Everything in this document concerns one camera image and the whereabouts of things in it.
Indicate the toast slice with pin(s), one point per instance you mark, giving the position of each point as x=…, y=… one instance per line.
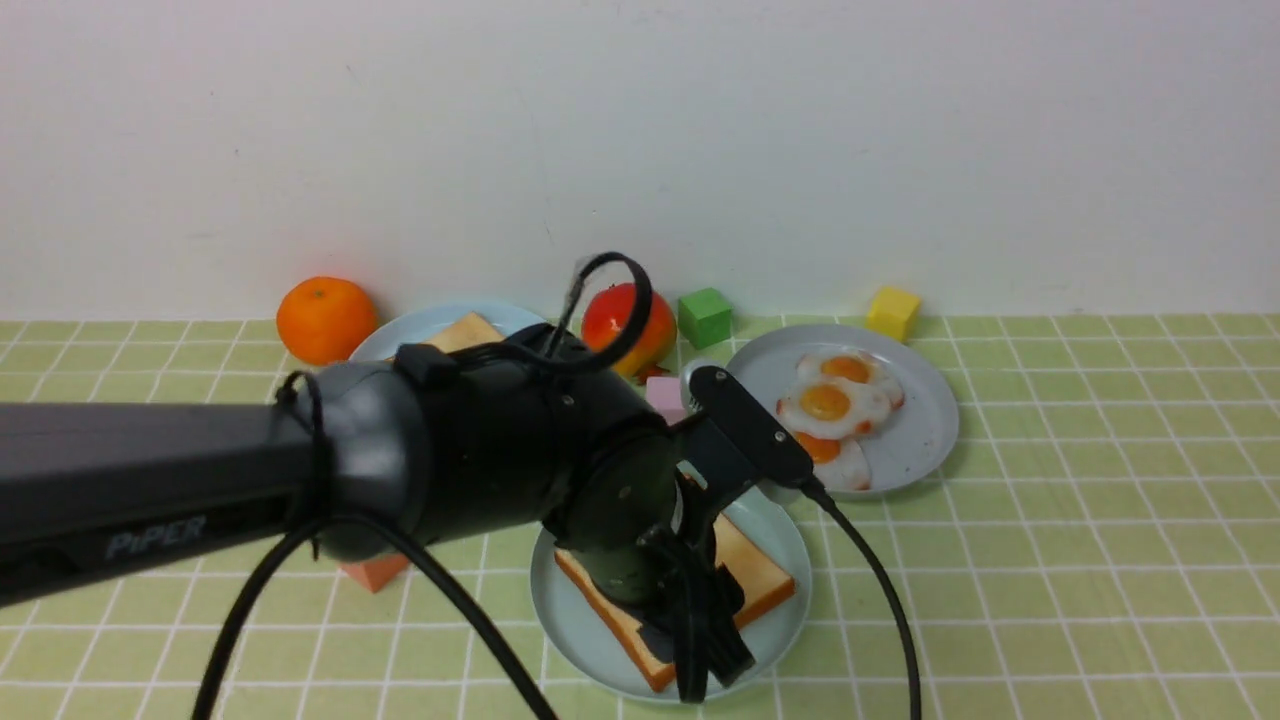
x=470, y=331
x=765, y=583

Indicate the orange fruit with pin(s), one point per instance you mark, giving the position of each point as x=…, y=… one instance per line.
x=324, y=319

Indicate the fried egg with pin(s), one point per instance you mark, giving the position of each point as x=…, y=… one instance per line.
x=833, y=408
x=839, y=464
x=856, y=366

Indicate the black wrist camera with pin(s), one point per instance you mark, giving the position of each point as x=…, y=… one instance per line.
x=752, y=430

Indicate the salmon red cube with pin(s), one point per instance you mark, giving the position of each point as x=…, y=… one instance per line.
x=376, y=574

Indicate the green cube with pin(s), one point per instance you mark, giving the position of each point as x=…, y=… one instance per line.
x=704, y=317

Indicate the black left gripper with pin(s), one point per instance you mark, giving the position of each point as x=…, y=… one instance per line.
x=646, y=501

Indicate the grey blue egg plate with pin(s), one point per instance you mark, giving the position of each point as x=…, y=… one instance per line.
x=913, y=442

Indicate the teal centre plate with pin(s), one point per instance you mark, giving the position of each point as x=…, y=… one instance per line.
x=576, y=633

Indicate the light blue bread plate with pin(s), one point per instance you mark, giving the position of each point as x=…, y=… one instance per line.
x=425, y=324

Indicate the yellow cube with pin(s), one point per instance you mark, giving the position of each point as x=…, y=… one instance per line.
x=893, y=313

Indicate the red yellow apple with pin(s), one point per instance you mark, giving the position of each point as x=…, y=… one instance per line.
x=607, y=315

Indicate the pink cube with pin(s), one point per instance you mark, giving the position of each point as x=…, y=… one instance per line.
x=666, y=395

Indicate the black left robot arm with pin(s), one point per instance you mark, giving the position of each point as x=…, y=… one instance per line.
x=363, y=458

